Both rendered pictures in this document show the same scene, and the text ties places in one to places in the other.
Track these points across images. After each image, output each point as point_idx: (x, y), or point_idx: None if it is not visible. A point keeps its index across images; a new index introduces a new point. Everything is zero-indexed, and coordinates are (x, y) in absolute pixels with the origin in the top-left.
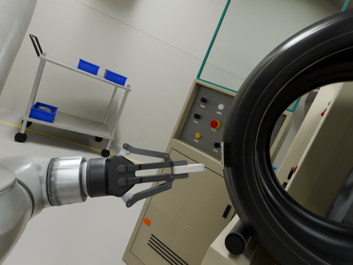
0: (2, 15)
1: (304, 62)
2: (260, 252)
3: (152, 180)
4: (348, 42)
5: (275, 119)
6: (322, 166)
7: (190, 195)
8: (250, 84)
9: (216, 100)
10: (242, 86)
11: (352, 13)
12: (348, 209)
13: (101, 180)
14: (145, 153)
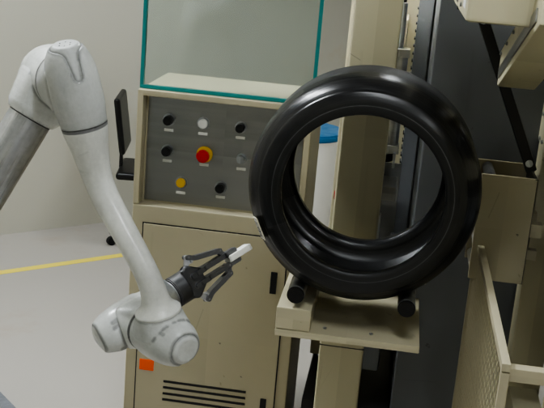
0: (129, 218)
1: (295, 142)
2: (325, 301)
3: (218, 274)
4: (318, 125)
5: (291, 157)
6: (357, 184)
7: (208, 284)
8: (261, 163)
9: (190, 114)
10: (255, 163)
11: (315, 99)
12: (415, 210)
13: (189, 288)
14: (204, 256)
